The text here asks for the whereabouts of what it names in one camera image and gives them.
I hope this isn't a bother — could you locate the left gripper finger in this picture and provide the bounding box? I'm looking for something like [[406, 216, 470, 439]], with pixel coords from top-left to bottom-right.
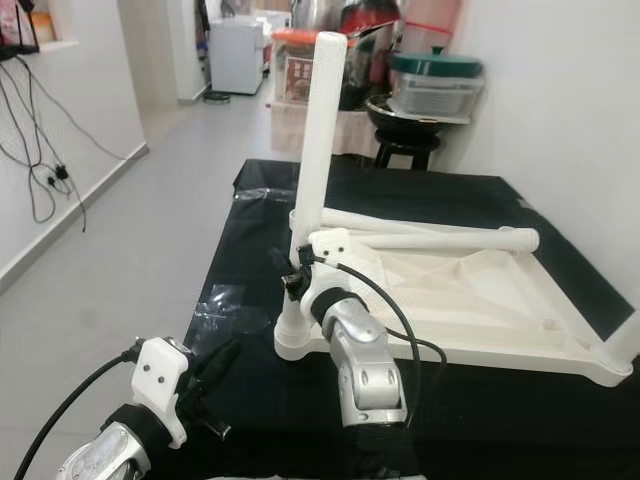
[[209, 336, 244, 392], [191, 338, 224, 390]]

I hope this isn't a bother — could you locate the black tablecloth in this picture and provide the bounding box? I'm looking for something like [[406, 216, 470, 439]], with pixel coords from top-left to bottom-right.
[[188, 158, 640, 480]]

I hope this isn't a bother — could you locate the clear tape patch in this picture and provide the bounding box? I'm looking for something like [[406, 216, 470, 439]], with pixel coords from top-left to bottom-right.
[[240, 188, 286, 204], [195, 285, 261, 336]]

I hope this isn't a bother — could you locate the black round stool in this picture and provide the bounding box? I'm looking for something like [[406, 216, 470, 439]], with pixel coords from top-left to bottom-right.
[[375, 135, 441, 171]]

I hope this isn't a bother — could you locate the red print box orange lid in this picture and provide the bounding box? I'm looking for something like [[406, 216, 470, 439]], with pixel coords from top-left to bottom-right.
[[272, 28, 321, 106]]

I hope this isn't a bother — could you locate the black plastic bag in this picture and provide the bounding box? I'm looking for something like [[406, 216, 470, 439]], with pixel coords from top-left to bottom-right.
[[338, 25, 396, 111]]

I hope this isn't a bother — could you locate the white plastic table top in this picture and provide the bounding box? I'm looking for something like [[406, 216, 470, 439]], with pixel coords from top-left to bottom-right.
[[275, 205, 640, 389]]

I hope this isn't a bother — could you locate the clear container green lid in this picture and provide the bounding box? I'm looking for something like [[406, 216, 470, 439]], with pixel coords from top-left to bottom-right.
[[390, 45, 483, 119]]

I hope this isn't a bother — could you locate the steel pot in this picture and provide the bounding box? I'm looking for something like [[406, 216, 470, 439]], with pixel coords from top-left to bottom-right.
[[290, 0, 346, 31]]

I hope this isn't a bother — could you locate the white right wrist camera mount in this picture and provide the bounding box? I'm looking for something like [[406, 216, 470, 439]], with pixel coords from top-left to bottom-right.
[[298, 228, 356, 311]]

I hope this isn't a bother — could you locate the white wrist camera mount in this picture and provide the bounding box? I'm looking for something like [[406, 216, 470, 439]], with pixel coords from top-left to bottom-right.
[[135, 337, 193, 448], [298, 228, 356, 311]]

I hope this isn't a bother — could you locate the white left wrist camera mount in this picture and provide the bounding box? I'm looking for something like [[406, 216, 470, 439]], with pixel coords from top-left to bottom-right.
[[135, 337, 193, 448]]

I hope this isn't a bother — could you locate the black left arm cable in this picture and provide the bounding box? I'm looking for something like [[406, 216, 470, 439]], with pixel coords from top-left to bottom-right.
[[15, 345, 143, 480]]

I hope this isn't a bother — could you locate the black wall cable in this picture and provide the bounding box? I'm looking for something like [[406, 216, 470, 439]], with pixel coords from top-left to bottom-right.
[[0, 55, 131, 236]]

